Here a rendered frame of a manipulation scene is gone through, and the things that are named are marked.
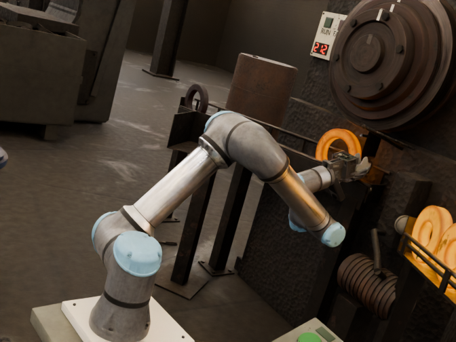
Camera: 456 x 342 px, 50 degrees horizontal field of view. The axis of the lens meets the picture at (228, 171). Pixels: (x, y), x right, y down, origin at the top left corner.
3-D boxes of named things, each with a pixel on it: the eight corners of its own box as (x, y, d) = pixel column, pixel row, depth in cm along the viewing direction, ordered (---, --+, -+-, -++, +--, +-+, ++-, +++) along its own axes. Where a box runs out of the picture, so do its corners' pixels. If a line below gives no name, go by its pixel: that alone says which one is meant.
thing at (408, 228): (421, 257, 140) (433, 222, 138) (421, 258, 139) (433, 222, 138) (396, 251, 140) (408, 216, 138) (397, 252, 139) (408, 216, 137)
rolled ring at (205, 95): (206, 87, 246) (212, 87, 248) (188, 81, 260) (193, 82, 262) (199, 123, 250) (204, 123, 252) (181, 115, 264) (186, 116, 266)
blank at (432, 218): (433, 201, 136) (422, 199, 136) (461, 217, 121) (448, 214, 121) (416, 253, 139) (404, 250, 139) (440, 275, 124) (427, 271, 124)
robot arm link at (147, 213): (92, 258, 120) (252, 112, 127) (78, 231, 132) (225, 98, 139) (123, 284, 127) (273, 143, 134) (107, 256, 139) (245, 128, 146)
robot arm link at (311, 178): (279, 197, 157) (279, 173, 153) (305, 188, 162) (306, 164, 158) (294, 207, 151) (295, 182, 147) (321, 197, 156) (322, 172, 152)
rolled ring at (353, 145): (345, 119, 173) (351, 120, 175) (309, 143, 186) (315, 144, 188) (362, 166, 167) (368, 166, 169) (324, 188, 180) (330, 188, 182)
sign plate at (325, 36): (313, 55, 206) (326, 12, 201) (359, 68, 187) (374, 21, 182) (309, 54, 205) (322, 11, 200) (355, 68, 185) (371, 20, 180)
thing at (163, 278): (159, 260, 227) (195, 110, 207) (210, 282, 219) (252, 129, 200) (136, 277, 208) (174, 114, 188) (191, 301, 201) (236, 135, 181)
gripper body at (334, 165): (361, 157, 160) (334, 166, 154) (358, 180, 163) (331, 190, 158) (344, 149, 165) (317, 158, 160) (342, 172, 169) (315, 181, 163)
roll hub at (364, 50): (331, 87, 172) (357, 7, 164) (395, 110, 151) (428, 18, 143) (320, 85, 169) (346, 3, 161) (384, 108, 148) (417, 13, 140)
